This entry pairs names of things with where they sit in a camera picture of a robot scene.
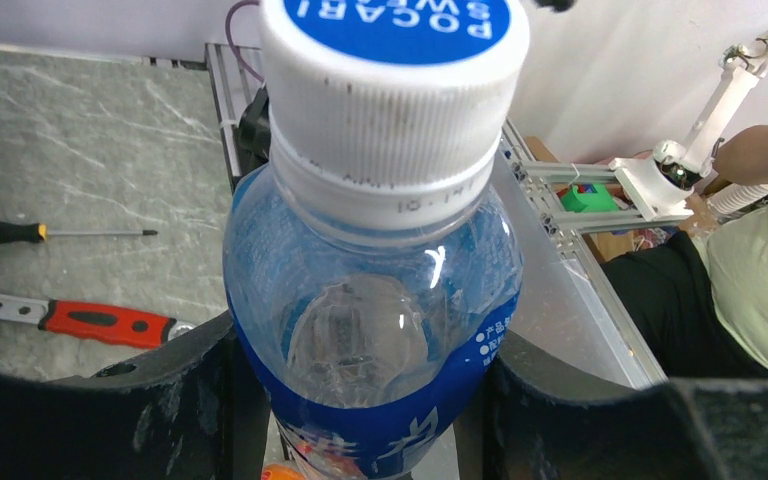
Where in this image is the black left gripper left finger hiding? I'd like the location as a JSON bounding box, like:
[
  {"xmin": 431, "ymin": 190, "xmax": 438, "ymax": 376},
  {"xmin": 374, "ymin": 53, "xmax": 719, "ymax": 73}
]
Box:
[{"xmin": 0, "ymin": 313, "xmax": 270, "ymax": 479}]

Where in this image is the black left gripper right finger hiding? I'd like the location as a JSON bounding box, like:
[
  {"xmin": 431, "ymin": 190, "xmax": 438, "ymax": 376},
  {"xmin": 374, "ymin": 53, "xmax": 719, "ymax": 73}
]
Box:
[{"xmin": 454, "ymin": 333, "xmax": 768, "ymax": 479}]

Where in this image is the blue label water bottle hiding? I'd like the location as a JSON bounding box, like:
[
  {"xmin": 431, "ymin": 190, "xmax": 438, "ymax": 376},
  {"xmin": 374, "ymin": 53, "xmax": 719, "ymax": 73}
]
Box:
[{"xmin": 222, "ymin": 1, "xmax": 529, "ymax": 479}]

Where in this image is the crushed orange label jug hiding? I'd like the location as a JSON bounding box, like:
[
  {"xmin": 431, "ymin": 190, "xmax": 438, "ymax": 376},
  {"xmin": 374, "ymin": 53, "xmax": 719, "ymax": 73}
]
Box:
[{"xmin": 260, "ymin": 463, "xmax": 305, "ymax": 480}]

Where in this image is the person in green shirt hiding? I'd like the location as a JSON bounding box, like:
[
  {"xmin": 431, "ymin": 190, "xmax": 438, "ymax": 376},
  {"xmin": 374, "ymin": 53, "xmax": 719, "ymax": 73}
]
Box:
[{"xmin": 602, "ymin": 125, "xmax": 768, "ymax": 379}]

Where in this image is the yellow black screwdriver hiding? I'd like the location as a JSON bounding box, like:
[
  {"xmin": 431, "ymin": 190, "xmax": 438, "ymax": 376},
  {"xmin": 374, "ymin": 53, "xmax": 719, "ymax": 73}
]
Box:
[{"xmin": 0, "ymin": 221, "xmax": 158, "ymax": 245}]

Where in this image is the red handled adjustable wrench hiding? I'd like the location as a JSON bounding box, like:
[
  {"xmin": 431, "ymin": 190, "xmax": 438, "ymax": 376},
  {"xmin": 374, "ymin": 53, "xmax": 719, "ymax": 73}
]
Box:
[{"xmin": 0, "ymin": 293, "xmax": 196, "ymax": 349}]

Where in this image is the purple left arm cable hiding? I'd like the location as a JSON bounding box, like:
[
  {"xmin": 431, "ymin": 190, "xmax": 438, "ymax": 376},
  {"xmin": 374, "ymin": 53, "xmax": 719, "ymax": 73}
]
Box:
[{"xmin": 224, "ymin": 0, "xmax": 266, "ymax": 86}]

